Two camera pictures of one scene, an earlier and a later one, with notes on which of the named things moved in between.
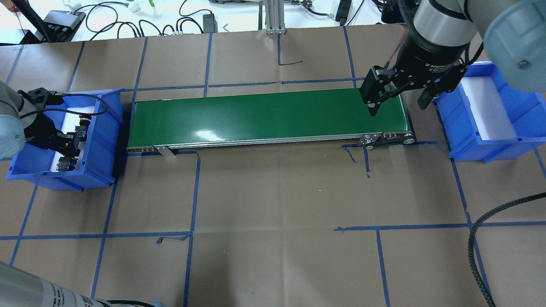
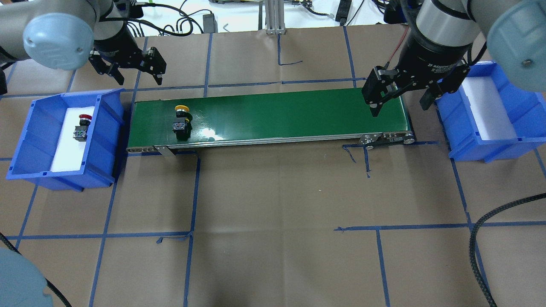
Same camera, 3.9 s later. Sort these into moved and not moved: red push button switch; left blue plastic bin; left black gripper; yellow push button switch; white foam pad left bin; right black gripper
Moved: left black gripper; yellow push button switch
Not moved: left blue plastic bin; red push button switch; white foam pad left bin; right black gripper
